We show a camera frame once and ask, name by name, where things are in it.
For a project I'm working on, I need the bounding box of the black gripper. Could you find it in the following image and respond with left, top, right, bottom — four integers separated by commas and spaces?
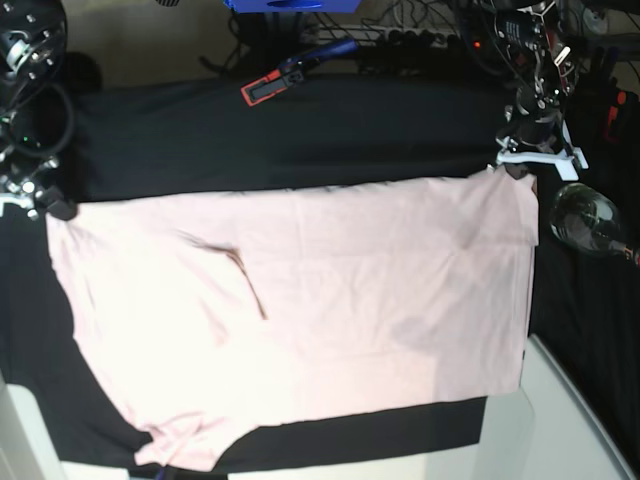
509, 112, 560, 153
34, 185, 78, 220

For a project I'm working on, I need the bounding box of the pink T-shirt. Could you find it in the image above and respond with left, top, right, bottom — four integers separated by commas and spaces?
46, 170, 539, 471

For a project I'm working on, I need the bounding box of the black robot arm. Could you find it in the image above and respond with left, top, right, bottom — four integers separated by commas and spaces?
1, 1, 77, 221

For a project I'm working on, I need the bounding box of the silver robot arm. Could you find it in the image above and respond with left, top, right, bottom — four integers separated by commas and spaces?
451, 1, 579, 155

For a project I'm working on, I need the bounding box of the clear glass bottle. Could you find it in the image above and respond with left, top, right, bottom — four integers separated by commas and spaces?
549, 183, 639, 267

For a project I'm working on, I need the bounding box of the red and black clamp tool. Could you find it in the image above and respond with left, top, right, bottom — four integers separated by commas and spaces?
591, 47, 626, 144

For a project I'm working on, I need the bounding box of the black round stool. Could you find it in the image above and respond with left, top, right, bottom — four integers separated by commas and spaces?
59, 52, 103, 94

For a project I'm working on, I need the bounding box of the red and blue clamp tool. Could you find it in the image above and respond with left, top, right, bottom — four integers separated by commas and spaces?
241, 38, 358, 107

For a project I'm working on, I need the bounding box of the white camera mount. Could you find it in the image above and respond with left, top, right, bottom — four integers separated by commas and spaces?
495, 120, 589, 182
0, 193, 40, 220

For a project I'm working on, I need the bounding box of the blue plastic mount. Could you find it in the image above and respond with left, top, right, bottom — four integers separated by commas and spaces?
223, 0, 361, 14

